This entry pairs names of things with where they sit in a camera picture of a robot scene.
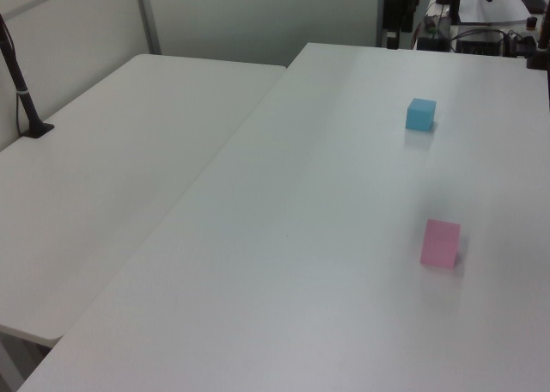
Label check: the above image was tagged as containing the blue foam cube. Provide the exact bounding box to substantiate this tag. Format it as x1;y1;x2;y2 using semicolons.
405;97;438;132

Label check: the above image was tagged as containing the black camera stand clamp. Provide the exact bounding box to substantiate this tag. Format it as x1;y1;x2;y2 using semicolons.
525;12;550;71

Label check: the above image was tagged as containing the white adjacent table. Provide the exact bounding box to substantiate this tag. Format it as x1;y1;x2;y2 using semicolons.
0;53;288;350

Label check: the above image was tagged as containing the black electronics box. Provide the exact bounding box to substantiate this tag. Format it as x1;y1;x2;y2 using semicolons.
455;28;506;57

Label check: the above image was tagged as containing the black hanging equipment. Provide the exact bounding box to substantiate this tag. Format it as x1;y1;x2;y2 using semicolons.
383;0;421;50

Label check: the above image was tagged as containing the black monitor stand pole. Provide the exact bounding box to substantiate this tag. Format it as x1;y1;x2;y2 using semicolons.
448;0;466;25

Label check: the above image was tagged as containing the black cable connectors bundle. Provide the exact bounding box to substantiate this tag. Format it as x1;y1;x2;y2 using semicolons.
504;30;539;58

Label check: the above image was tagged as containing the pink foam cube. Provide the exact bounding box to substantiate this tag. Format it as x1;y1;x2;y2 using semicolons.
419;218;462;267

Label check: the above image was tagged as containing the small black box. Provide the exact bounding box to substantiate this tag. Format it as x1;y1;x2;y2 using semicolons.
418;35;449;52

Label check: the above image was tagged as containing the black camera stand pole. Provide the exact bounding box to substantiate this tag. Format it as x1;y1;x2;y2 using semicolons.
0;13;56;140

